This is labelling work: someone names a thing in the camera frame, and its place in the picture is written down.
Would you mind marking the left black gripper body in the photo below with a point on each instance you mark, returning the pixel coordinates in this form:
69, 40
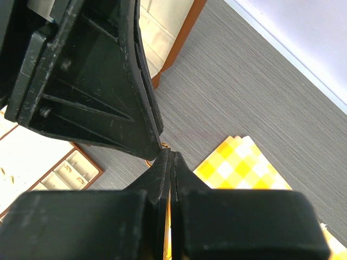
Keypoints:
19, 20

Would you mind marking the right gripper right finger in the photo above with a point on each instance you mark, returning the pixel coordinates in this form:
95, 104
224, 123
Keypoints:
209, 223

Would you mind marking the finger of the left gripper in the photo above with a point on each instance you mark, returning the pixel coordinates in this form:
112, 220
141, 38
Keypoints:
147, 109
75, 82

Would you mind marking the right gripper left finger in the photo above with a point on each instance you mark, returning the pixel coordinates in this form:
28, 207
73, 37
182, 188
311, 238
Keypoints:
110, 224

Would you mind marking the brown jewelry box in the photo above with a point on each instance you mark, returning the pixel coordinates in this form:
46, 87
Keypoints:
165, 26

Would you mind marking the brown jewelry tray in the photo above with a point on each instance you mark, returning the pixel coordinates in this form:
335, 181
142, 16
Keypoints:
32, 162

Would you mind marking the yellow checkered cloth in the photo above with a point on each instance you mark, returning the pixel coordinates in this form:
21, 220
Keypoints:
239, 164

